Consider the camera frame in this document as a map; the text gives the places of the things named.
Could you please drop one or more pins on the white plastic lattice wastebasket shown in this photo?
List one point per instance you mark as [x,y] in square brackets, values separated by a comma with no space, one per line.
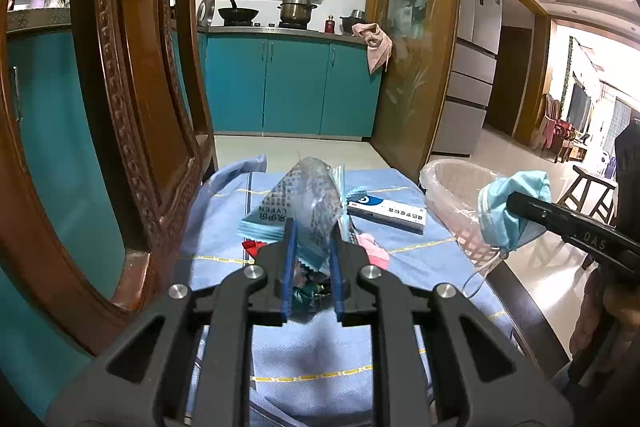
[475,249]

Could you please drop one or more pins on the white blue medicine box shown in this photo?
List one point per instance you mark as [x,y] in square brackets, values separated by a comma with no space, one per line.
[385,209]

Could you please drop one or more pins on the carved wooden chair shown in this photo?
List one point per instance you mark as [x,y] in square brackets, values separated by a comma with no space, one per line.
[290,82]
[130,57]

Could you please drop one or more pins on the black wok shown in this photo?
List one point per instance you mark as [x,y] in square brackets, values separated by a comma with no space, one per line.
[239,13]

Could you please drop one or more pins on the black cooking pot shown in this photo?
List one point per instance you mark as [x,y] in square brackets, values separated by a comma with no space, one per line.
[352,24]

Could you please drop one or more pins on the steel pot lid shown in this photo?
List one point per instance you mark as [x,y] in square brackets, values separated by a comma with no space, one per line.
[205,11]

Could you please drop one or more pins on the silver refrigerator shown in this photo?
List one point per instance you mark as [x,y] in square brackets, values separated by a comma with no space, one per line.
[470,57]

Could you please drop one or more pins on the pink plastic bag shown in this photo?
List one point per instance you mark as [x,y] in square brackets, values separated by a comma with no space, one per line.
[372,249]

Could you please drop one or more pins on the pink hanging towel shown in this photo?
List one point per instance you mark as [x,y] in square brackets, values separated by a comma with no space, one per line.
[377,49]

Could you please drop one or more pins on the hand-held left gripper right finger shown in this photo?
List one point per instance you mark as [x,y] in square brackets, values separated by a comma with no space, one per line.
[336,277]

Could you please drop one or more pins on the brown room door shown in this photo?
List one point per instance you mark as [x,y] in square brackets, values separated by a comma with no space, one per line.
[505,82]

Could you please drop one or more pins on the wooden stool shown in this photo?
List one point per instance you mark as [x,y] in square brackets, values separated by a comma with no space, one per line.
[595,187]

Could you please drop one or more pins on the gas stove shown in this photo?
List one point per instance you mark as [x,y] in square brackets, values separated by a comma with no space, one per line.
[270,26]

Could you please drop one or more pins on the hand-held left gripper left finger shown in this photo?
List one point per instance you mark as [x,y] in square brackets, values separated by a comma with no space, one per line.
[290,267]

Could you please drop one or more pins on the red jar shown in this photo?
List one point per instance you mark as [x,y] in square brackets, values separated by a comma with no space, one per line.
[330,24]

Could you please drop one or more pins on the clear printed snack packet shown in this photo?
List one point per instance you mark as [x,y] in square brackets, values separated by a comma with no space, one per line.
[310,202]

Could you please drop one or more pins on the wooden framed glass door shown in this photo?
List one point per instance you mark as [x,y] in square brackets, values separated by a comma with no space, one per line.
[410,57]

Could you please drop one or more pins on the steel cooking pot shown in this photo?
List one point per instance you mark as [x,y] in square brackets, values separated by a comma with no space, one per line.
[295,11]

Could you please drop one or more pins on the blue woven cloth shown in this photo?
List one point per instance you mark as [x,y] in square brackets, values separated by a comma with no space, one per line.
[310,347]

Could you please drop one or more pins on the pink lined waste basket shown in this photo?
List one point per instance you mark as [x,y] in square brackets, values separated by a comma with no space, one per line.
[445,187]

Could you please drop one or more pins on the dark foil snack wrapper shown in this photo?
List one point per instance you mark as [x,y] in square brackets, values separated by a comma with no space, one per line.
[312,289]

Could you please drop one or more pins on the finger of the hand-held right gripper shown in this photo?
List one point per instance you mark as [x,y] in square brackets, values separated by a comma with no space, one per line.
[535,209]

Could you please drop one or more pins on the red snack wrapper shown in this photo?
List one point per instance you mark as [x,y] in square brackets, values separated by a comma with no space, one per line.
[252,248]

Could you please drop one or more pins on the flat screen television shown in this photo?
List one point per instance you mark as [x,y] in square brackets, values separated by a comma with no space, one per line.
[577,107]

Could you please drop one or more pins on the person's right hand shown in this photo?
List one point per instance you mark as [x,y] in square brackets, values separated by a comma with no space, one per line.
[590,307]

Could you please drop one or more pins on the pink dining chairs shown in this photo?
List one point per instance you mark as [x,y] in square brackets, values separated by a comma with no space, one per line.
[555,129]

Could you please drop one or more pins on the blue face mask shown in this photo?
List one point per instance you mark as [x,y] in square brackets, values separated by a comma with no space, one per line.
[500,212]

